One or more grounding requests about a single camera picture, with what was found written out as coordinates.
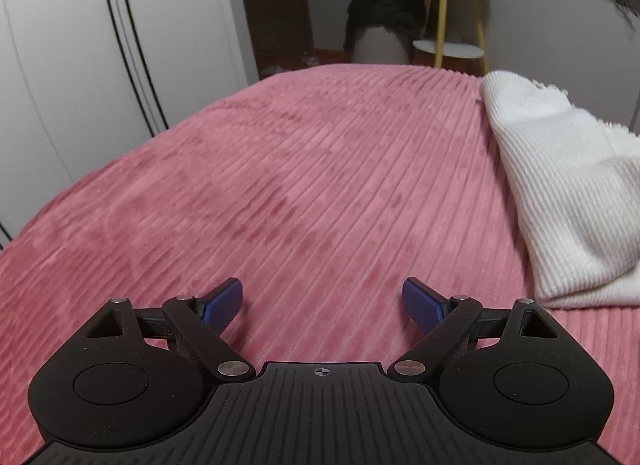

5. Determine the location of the white ribbed knit sweater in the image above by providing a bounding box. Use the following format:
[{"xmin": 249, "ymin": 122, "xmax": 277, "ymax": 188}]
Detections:
[{"xmin": 480, "ymin": 71, "xmax": 639, "ymax": 309}]

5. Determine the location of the white round pouf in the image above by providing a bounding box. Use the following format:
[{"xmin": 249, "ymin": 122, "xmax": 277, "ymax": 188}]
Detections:
[{"xmin": 350, "ymin": 26, "xmax": 412, "ymax": 64}]

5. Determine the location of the white wardrobe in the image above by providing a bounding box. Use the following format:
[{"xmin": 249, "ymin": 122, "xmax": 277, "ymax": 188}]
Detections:
[{"xmin": 1, "ymin": 0, "xmax": 258, "ymax": 243}]

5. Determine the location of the yellow legged side table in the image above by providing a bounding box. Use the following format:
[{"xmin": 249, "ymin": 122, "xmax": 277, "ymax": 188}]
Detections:
[{"xmin": 412, "ymin": 0, "xmax": 489, "ymax": 74}]

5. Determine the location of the black garment on pouf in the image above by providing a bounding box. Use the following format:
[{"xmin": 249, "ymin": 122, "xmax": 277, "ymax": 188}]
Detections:
[{"xmin": 343, "ymin": 0, "xmax": 426, "ymax": 54}]

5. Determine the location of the pink corduroy bedspread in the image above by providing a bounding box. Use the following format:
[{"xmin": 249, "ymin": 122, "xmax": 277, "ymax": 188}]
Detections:
[{"xmin": 1, "ymin": 64, "xmax": 639, "ymax": 464}]

